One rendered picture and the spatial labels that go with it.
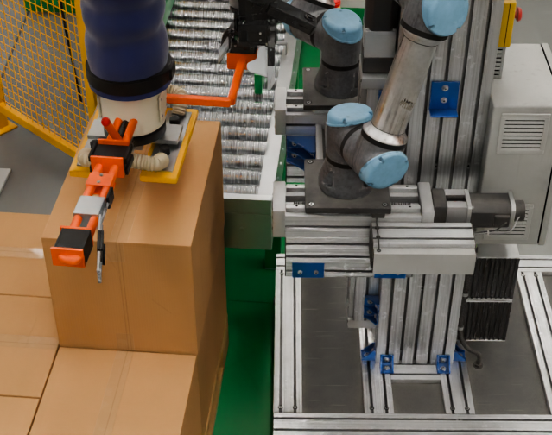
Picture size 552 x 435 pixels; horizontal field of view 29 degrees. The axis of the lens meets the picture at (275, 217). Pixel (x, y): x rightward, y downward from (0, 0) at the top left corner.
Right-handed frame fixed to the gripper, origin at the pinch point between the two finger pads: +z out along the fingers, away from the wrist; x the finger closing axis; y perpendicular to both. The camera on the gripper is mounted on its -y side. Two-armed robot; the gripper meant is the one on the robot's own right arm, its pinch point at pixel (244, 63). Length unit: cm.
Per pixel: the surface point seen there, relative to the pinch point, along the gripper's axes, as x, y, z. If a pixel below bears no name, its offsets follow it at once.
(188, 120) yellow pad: -13.5, 19.6, 7.8
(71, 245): -27, 92, -5
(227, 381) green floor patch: -6, 17, 115
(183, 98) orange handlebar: -13.2, 26.4, -3.5
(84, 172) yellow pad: -37, 46, 9
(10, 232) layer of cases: -76, 10, 61
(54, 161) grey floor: -100, -105, 116
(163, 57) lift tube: -16.4, 32.9, -19.7
